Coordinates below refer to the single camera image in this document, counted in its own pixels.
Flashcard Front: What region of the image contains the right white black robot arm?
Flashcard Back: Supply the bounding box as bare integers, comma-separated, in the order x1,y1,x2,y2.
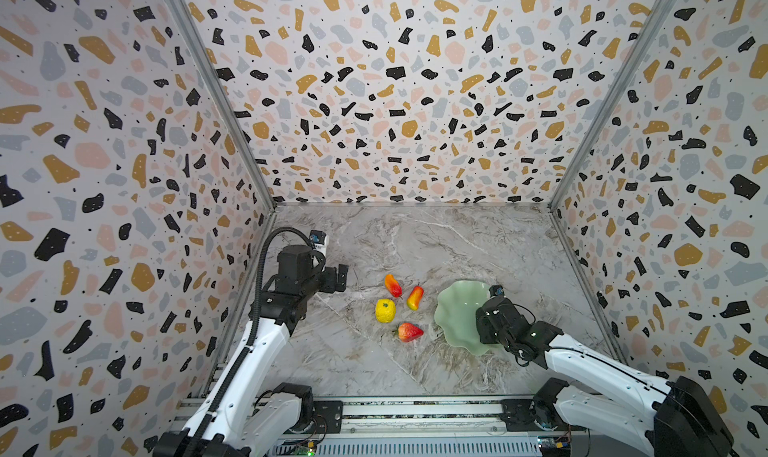
475,286,734,456

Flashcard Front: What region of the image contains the yellow fake lemon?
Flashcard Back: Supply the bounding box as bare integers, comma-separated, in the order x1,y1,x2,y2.
375,299,396,323

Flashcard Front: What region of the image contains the red fake strawberry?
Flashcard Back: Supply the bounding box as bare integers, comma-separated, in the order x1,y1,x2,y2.
397,322,424,343

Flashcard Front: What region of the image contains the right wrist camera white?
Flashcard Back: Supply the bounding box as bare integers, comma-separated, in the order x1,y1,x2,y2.
489,285,505,299

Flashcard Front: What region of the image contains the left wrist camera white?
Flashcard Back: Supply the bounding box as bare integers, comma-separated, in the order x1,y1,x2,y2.
309,229,328,255

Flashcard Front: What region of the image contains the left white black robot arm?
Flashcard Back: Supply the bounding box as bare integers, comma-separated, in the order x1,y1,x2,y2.
153,242,348,456

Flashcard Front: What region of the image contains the red yellow fake mango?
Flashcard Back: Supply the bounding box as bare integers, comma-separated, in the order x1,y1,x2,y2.
406,286,424,311
384,274,403,298

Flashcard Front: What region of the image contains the light green wavy fruit bowl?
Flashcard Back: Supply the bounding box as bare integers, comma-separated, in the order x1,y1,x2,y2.
434,280,501,356

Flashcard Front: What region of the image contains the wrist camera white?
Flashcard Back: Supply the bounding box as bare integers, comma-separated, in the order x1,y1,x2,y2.
489,285,505,299
309,229,328,255

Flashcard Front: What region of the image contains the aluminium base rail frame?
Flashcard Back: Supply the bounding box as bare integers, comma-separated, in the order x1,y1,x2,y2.
153,379,687,456

